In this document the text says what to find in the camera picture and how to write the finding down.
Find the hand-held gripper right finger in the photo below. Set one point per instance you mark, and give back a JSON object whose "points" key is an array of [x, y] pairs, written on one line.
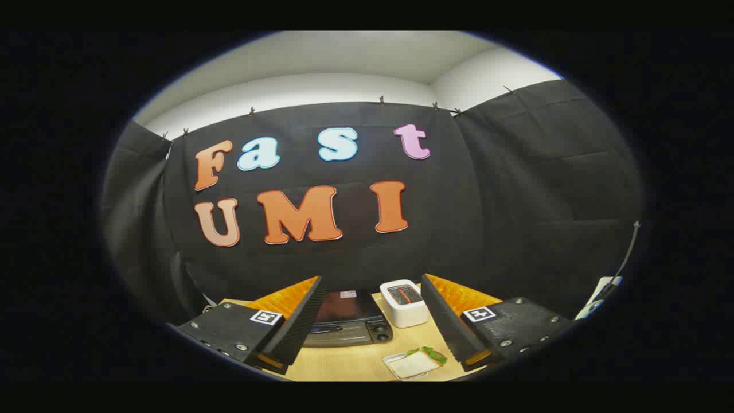
{"points": [[447, 327]]}

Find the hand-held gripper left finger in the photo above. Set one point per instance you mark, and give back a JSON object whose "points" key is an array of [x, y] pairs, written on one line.
{"points": [[298, 327]]}

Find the white bread lettuce sandwich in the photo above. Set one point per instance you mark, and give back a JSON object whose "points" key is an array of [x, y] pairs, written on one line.
{"points": [[416, 362]]}

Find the black toaster oven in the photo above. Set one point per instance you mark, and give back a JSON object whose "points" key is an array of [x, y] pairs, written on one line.
{"points": [[350, 307]]}

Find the white pop-up toaster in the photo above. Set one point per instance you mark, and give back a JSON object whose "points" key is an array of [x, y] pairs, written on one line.
{"points": [[404, 307]]}

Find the white device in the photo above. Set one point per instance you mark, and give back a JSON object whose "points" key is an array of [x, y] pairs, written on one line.
{"points": [[602, 289]]}

